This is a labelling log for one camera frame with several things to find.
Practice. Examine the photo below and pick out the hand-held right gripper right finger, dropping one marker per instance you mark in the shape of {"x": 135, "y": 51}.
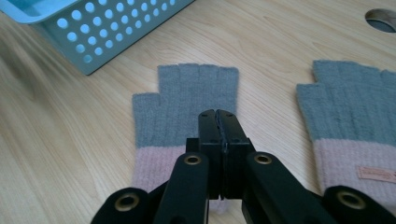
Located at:
{"x": 233, "y": 137}

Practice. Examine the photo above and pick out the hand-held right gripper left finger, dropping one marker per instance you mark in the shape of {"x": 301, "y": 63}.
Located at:
{"x": 210, "y": 130}

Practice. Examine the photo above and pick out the grey and pink fingerless glove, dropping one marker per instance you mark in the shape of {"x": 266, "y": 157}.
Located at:
{"x": 174, "y": 102}
{"x": 348, "y": 102}

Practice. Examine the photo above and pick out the light blue perforated plastic basket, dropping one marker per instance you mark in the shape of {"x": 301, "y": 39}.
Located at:
{"x": 40, "y": 15}

